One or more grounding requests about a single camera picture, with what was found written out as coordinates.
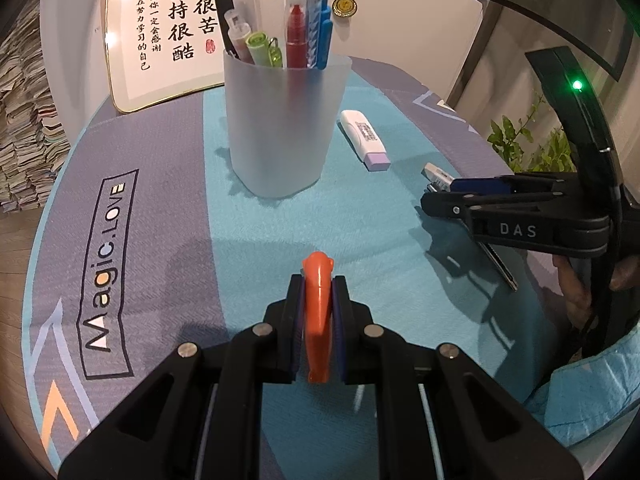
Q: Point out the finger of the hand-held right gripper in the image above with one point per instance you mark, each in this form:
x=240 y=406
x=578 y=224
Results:
x=450 y=205
x=480 y=185

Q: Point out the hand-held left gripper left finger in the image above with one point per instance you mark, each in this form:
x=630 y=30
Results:
x=299 y=330

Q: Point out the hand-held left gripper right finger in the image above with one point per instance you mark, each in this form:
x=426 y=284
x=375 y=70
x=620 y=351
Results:
x=338 y=330

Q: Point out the orange pen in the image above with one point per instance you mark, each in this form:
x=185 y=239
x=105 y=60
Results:
x=316 y=310

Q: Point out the black pen with white cap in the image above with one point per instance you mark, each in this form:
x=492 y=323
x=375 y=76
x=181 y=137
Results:
x=437 y=172

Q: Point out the translucent pen holder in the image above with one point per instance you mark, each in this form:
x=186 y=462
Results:
x=280 y=135

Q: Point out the person's right hand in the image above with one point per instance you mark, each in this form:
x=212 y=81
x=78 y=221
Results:
x=575 y=285

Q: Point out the green plant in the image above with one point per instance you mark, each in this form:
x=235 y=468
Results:
x=505 y=135

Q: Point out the black framed glass door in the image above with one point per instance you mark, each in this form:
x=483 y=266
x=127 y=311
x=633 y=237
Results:
x=550 y=10

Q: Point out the clear blue patterned pen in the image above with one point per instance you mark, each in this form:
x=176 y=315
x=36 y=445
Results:
x=315 y=25

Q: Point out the blue quilted cloth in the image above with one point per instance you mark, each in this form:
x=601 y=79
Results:
x=590 y=390

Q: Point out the red marker with clear cap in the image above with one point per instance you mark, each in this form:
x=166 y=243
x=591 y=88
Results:
x=296 y=25

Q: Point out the green highlighter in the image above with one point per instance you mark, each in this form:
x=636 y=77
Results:
x=260 y=47

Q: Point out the pink pen with clear cap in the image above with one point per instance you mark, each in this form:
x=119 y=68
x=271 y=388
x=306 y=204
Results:
x=239 y=40

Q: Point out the translucent white pen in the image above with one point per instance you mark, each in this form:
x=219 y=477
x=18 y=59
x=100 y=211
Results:
x=247 y=0

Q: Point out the white calligraphy plaque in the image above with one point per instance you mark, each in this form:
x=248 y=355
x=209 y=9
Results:
x=150 y=75

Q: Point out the tall stack of papers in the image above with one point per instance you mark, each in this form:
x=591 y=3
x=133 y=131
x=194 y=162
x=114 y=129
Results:
x=25 y=135

